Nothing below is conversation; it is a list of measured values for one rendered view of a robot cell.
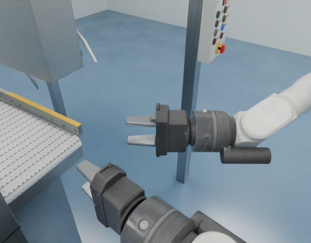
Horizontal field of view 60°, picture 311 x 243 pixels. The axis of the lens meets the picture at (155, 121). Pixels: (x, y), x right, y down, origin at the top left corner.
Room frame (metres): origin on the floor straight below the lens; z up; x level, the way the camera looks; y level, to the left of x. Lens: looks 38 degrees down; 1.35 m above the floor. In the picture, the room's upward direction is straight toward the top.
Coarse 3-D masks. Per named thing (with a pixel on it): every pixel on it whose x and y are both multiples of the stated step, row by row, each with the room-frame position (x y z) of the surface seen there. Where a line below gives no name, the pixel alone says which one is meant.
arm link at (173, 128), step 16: (160, 112) 0.42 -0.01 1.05; (176, 112) 0.45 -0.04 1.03; (192, 112) 0.47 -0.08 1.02; (208, 112) 0.45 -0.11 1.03; (160, 128) 0.41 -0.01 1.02; (176, 128) 0.41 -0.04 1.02; (192, 128) 0.42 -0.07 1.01; (208, 128) 0.41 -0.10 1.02; (160, 144) 0.41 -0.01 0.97; (176, 144) 0.41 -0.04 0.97; (192, 144) 0.41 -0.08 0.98; (208, 144) 0.39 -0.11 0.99
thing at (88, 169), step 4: (80, 164) 0.31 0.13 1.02; (84, 164) 0.31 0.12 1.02; (88, 164) 0.31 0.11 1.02; (92, 164) 0.31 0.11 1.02; (80, 168) 0.30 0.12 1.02; (84, 168) 0.30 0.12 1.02; (88, 168) 0.30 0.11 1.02; (92, 168) 0.30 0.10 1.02; (96, 168) 0.30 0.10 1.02; (100, 168) 0.30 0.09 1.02; (80, 172) 0.30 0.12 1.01; (84, 172) 0.29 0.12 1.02; (88, 172) 0.29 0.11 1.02; (92, 172) 0.29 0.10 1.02; (96, 172) 0.29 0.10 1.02; (84, 176) 0.29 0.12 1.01; (88, 176) 0.28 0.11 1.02; (92, 176) 0.28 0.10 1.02; (88, 180) 0.28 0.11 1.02
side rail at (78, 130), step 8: (0, 88) 0.82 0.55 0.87; (0, 96) 0.81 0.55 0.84; (8, 96) 0.78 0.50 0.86; (16, 104) 0.76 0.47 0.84; (24, 104) 0.73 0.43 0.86; (32, 112) 0.72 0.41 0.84; (40, 112) 0.69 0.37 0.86; (48, 120) 0.67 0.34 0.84; (56, 120) 0.65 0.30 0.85; (72, 128) 0.61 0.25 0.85; (80, 128) 0.61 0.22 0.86
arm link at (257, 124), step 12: (276, 96) 0.46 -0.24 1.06; (252, 108) 0.43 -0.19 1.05; (264, 108) 0.43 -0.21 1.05; (276, 108) 0.43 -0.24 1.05; (288, 108) 0.43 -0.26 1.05; (240, 120) 0.42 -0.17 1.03; (252, 120) 0.41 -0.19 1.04; (264, 120) 0.41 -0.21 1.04; (276, 120) 0.41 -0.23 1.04; (288, 120) 0.41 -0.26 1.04; (252, 132) 0.39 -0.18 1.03; (264, 132) 0.39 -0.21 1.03
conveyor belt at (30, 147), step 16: (0, 112) 0.72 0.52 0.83; (16, 112) 0.72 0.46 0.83; (0, 128) 0.64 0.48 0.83; (16, 128) 0.64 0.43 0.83; (32, 128) 0.64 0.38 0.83; (48, 128) 0.64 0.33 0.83; (0, 144) 0.57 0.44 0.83; (16, 144) 0.57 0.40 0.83; (32, 144) 0.57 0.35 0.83; (48, 144) 0.57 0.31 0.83; (64, 144) 0.57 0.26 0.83; (80, 144) 0.60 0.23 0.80; (0, 160) 0.50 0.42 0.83; (16, 160) 0.50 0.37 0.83; (32, 160) 0.50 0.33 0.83; (48, 160) 0.51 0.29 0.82; (0, 176) 0.45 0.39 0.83; (16, 176) 0.45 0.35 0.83; (32, 176) 0.46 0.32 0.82; (16, 192) 0.41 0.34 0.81
